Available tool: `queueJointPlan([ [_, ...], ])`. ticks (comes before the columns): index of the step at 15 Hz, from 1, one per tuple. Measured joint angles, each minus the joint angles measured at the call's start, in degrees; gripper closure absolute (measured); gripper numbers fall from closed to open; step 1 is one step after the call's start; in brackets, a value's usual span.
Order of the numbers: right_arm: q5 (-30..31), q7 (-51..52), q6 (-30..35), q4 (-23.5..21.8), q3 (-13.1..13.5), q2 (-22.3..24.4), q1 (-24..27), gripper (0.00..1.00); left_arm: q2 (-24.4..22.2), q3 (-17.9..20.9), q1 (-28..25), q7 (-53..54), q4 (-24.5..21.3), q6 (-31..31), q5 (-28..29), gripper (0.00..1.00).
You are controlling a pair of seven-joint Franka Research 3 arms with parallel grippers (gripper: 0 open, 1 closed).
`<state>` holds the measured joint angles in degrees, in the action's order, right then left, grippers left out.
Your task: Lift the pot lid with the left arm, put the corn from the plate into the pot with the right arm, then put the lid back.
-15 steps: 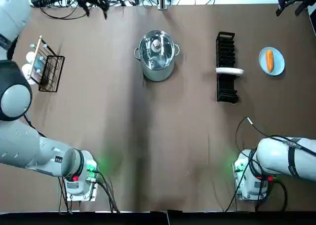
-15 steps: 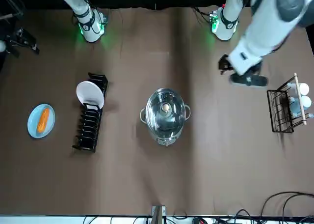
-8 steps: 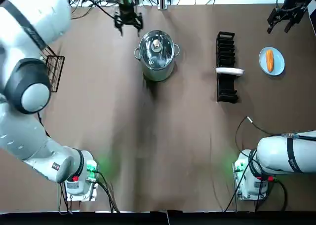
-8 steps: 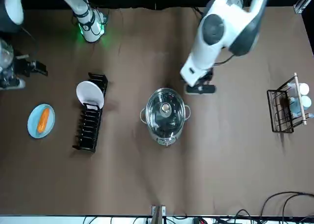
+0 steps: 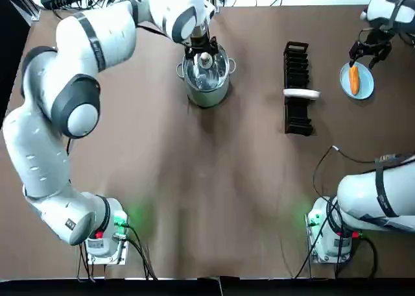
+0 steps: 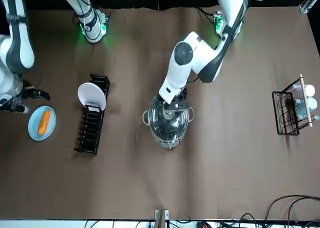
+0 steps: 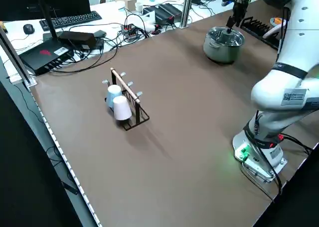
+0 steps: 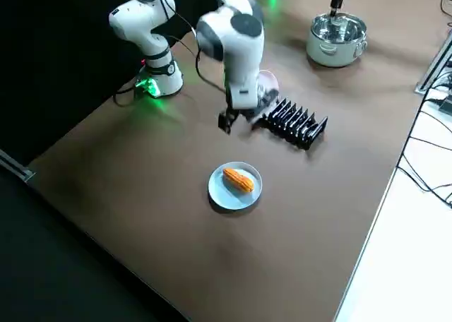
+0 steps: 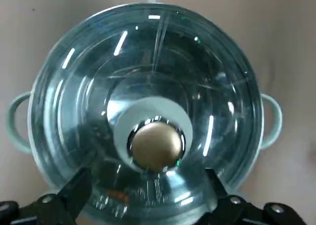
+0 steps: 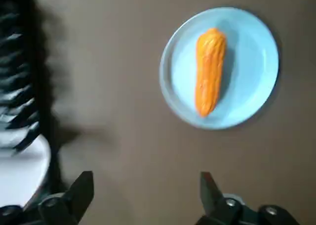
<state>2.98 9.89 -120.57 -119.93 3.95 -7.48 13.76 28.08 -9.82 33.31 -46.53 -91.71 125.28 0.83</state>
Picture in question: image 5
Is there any black base cable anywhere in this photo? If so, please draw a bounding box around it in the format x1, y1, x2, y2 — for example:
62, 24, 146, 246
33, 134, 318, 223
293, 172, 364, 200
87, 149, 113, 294
123, 223, 159, 281
292, 232, 379, 278

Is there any black right base cable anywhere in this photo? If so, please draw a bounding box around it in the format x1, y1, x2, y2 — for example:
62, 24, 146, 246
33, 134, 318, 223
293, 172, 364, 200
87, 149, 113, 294
292, 232, 379, 278

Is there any light blue plate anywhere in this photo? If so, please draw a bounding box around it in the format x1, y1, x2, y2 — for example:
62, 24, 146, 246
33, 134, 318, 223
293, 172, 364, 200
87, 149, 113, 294
339, 62, 375, 101

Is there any black cable with plug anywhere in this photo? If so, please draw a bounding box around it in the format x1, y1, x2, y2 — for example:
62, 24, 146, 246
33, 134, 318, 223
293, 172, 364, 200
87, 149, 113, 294
312, 145, 379, 209

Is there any orange corn cob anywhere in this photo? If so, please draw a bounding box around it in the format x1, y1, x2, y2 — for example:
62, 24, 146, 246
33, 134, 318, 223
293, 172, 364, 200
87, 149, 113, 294
349, 65, 360, 96

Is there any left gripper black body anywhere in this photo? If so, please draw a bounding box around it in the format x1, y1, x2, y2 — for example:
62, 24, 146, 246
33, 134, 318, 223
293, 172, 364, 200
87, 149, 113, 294
189, 35, 212, 54

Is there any black dish rack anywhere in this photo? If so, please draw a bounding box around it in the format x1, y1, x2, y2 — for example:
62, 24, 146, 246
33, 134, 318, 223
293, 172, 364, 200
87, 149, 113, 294
283, 41, 315, 136

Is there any glass pot lid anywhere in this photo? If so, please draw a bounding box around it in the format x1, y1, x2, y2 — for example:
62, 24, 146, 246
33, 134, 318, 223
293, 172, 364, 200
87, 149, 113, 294
182, 47, 231, 91

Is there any pale green steel pot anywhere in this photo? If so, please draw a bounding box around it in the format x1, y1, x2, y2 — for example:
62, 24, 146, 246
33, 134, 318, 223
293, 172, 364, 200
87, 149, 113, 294
176, 45, 237, 108

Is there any black left base cable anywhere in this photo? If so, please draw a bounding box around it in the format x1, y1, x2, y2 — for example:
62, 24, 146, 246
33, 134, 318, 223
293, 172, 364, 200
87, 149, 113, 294
123, 223, 159, 281

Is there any aluminium corner post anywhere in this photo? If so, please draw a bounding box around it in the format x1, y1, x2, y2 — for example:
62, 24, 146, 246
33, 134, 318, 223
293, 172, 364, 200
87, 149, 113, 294
30, 0, 43, 21

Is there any white plate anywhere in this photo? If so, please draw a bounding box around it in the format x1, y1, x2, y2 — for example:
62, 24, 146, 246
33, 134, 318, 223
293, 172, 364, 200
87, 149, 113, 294
283, 88, 322, 101

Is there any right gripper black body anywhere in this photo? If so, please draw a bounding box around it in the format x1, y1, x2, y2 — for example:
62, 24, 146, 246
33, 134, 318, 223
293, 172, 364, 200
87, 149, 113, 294
357, 29, 395, 49

